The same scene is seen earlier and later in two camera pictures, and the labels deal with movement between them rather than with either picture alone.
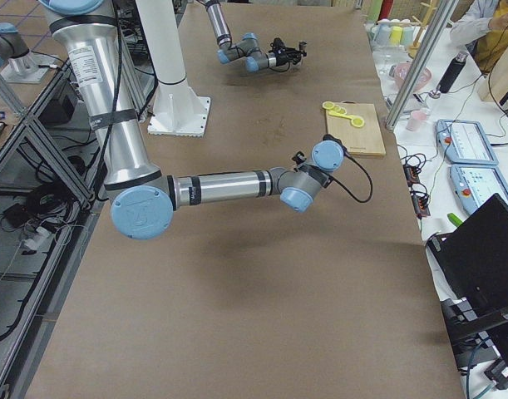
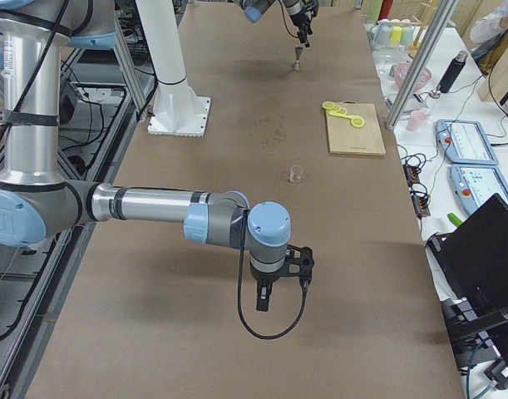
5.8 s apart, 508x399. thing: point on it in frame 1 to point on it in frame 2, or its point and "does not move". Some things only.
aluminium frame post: (444, 11) does not move
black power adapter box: (58, 111) does not move
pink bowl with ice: (399, 72) does not move
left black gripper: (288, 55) to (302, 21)
